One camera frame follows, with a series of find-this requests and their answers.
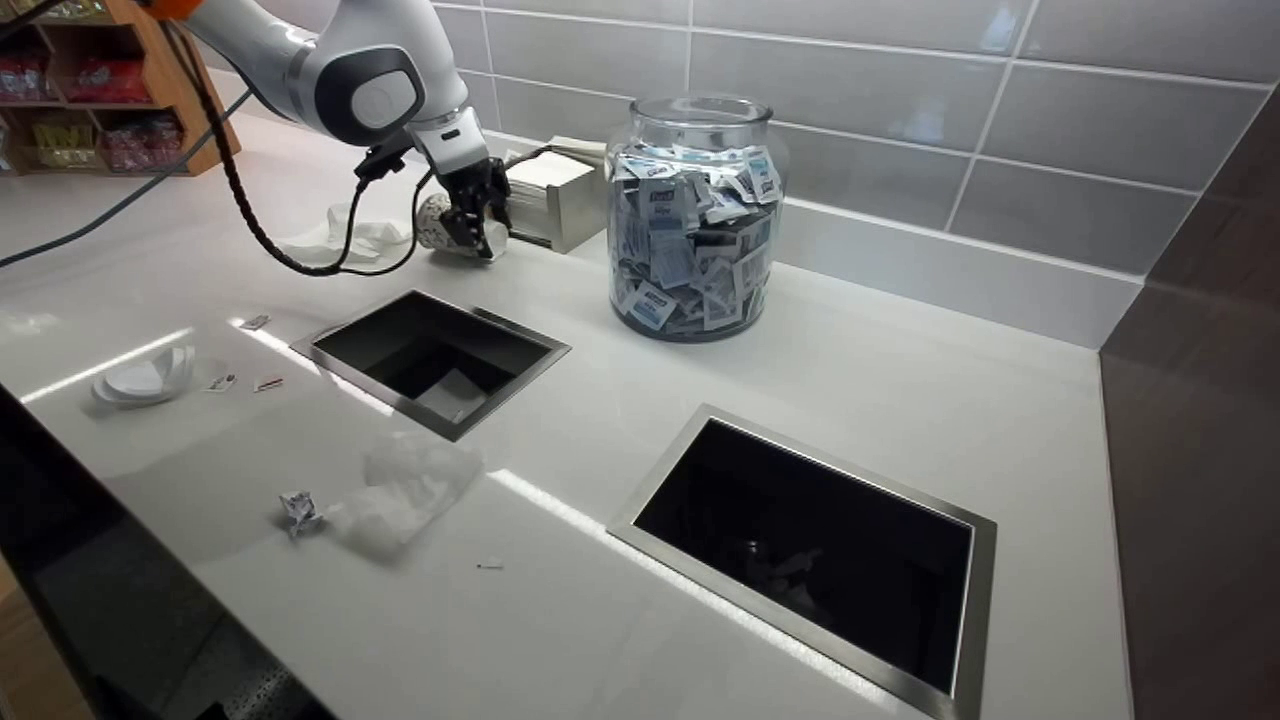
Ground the thin black cable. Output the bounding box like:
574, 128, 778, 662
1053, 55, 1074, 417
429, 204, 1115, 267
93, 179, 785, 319
0, 83, 257, 271

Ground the dark brown cabinet panel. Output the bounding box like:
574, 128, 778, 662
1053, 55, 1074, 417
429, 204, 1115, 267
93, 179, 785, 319
1098, 83, 1280, 720

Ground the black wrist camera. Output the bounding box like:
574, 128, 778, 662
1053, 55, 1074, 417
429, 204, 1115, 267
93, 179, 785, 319
352, 134, 415, 188

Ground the crumpled foil scrap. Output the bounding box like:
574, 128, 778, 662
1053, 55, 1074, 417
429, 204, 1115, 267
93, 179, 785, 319
272, 486, 331, 543

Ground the steel-framed empty trash opening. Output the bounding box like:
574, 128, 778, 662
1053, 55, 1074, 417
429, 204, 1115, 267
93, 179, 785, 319
607, 402, 1001, 720

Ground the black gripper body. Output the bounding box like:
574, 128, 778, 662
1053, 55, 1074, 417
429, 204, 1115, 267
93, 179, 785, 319
433, 131, 516, 210

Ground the white waste paper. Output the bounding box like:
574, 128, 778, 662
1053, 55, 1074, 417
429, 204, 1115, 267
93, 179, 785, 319
415, 364, 494, 425

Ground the steel-framed trash opening with waste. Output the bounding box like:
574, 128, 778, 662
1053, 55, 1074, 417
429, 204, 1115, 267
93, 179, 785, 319
307, 287, 578, 445

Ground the wooden shelf with goods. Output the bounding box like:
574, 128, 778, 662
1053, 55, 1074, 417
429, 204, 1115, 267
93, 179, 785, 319
0, 0, 249, 179

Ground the glass jar with packets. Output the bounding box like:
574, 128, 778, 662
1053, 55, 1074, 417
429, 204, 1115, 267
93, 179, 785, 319
606, 90, 789, 344

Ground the crumpled clear plastic wrap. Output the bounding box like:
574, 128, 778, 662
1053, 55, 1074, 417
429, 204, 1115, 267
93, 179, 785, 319
325, 426, 494, 565

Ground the white paper napkin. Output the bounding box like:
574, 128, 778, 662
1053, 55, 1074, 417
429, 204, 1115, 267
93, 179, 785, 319
279, 196, 414, 267

